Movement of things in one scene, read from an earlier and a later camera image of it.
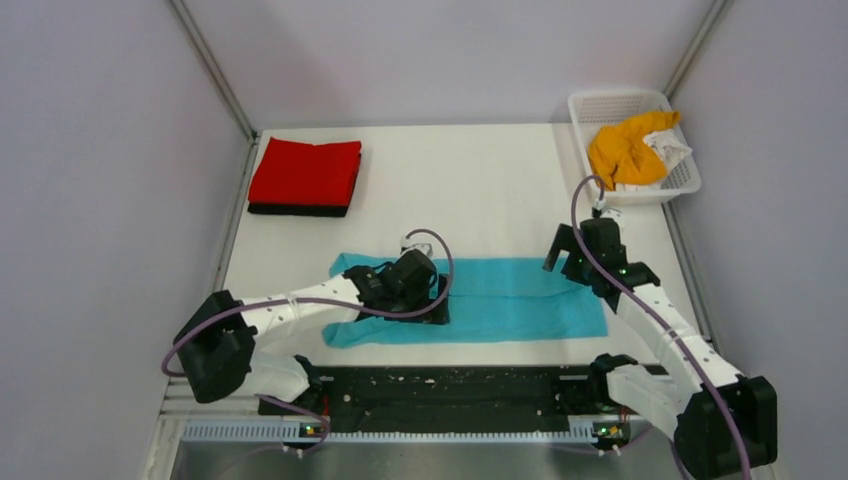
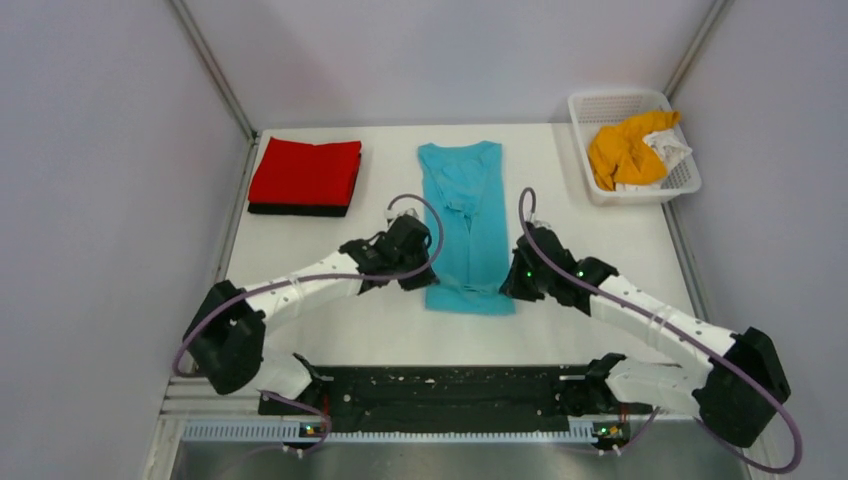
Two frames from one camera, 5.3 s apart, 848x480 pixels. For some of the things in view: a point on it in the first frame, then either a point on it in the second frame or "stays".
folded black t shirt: x=297 y=209 stays
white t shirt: x=667 y=145 stays
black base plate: x=456 y=400 stays
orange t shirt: x=620 y=155 stays
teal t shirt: x=489 y=298 -> x=465 y=187
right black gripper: x=566 y=239 -> x=513 y=286
